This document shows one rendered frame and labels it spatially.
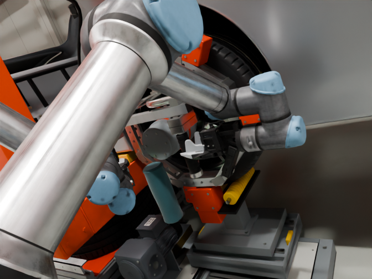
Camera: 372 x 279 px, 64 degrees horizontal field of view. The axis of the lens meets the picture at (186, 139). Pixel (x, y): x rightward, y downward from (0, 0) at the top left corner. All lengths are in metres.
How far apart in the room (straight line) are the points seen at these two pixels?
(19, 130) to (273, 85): 0.56
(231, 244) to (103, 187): 0.93
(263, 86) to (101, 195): 0.44
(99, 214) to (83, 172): 1.13
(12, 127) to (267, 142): 0.57
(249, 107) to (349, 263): 1.06
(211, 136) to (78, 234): 0.79
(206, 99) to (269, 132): 0.18
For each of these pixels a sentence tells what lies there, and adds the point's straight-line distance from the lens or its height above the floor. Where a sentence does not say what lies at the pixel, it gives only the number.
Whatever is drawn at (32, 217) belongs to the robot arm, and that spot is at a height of 1.04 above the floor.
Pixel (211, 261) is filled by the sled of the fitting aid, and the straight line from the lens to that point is 1.58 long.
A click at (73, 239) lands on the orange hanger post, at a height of 0.57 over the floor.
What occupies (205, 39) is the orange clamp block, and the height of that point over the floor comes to 1.13.
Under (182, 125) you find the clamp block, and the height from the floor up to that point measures 0.92.
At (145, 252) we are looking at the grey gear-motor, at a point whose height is 0.40.
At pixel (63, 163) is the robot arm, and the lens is 0.31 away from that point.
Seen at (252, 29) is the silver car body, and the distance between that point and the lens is 1.06.
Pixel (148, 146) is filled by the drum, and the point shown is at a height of 0.85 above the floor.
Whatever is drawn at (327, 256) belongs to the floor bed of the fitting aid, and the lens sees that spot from 1.56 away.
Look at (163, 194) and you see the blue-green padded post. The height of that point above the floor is 0.62.
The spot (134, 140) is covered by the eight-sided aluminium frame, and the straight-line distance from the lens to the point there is 1.37.
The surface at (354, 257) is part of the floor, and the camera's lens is 1.66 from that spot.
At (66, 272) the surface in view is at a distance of 1.71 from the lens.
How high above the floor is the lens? 1.13
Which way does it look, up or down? 16 degrees down
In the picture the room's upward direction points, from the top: 21 degrees counter-clockwise
